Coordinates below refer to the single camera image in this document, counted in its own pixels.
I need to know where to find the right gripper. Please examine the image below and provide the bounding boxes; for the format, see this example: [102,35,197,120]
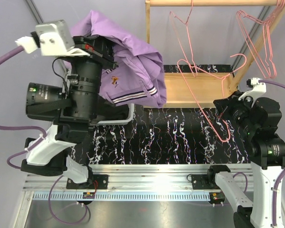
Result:
[214,90,258,134]

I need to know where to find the purple garment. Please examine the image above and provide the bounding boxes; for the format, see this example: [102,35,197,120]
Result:
[70,10,167,108]

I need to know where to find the pink hanger with purple garment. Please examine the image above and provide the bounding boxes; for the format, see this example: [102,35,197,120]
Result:
[176,53,247,143]

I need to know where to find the pink wire hanger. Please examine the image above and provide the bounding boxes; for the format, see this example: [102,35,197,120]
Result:
[169,0,198,78]

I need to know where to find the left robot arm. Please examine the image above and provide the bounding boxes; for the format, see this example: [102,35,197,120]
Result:
[20,35,117,189]

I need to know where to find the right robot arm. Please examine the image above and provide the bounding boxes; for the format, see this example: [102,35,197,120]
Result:
[206,92,285,228]

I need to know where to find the wooden clothes rack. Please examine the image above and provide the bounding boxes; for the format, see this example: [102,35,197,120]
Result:
[145,0,285,108]

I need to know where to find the white plastic basket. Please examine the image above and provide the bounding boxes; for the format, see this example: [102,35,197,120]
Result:
[92,103,135,125]

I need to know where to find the black marbled mat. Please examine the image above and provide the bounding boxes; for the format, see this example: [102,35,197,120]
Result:
[71,65,248,164]

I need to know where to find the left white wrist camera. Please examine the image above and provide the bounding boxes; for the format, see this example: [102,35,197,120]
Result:
[15,20,90,57]

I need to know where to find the aluminium corner post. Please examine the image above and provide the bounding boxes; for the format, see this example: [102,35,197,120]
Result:
[24,0,67,75]

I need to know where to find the empty pink wire hangers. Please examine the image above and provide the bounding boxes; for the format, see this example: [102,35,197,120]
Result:
[236,0,285,79]

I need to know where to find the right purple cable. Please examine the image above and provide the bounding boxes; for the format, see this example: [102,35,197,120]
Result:
[258,79,285,228]

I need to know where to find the purple cable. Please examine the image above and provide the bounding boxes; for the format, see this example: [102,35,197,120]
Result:
[258,79,285,228]
[0,45,48,170]

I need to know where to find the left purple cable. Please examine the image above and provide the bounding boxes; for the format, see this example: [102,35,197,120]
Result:
[0,45,48,170]

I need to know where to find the aluminium rail base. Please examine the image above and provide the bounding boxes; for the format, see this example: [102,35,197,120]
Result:
[22,164,212,201]

